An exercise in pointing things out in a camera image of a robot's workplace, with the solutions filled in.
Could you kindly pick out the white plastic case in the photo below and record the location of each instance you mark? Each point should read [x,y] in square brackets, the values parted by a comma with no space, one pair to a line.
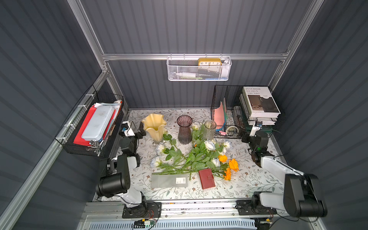
[97,123]

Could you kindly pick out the tape roll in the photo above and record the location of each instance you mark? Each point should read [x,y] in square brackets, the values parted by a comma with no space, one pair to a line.
[232,130]

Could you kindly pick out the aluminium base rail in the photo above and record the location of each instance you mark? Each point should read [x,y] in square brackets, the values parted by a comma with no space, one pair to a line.
[197,214]

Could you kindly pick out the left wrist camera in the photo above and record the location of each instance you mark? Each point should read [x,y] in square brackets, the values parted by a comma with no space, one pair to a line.
[126,129]

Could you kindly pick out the black wire desk organizer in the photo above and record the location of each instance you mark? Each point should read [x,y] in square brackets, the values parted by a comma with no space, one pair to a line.
[236,112]

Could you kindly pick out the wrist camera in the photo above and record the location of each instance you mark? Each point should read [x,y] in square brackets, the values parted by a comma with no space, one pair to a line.
[126,129]
[256,127]

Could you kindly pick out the red folder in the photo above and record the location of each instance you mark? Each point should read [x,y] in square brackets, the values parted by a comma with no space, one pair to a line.
[79,141]

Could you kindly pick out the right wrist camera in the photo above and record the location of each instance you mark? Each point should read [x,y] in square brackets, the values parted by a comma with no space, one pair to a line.
[256,127]

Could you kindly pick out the floral table mat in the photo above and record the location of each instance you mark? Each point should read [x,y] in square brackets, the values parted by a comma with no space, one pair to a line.
[249,179]

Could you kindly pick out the pink folder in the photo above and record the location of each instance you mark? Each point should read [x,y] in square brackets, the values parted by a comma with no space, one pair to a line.
[219,117]

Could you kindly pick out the purple ribbed glass vase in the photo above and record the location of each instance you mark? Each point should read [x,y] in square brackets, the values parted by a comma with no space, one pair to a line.
[184,135]

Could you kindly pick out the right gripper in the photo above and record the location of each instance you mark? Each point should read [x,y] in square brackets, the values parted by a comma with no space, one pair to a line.
[250,137]

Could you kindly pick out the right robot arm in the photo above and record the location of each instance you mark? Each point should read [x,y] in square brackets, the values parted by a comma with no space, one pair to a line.
[302,196]

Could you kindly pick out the interior design trends book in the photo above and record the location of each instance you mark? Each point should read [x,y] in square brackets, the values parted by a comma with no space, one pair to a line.
[260,102]

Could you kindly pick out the white wire wall basket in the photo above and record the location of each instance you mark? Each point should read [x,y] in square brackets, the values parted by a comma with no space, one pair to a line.
[185,68]

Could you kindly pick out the pile of flowers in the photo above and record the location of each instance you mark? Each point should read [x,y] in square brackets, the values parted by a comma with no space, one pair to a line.
[204,154]

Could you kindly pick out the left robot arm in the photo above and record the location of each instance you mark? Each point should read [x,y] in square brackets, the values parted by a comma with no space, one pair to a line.
[114,180]

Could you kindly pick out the red notebook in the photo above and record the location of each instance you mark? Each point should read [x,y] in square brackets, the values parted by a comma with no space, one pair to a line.
[206,178]

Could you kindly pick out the clear glass vase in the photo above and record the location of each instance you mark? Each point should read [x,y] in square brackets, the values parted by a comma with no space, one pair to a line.
[209,130]

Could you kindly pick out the yellow wavy vase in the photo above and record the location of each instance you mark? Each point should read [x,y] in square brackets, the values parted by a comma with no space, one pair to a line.
[154,124]

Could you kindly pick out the black wire side basket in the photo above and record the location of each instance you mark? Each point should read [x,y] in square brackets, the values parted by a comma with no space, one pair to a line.
[75,120]

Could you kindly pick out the yellow clock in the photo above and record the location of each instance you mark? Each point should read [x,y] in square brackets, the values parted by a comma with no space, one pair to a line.
[205,61]

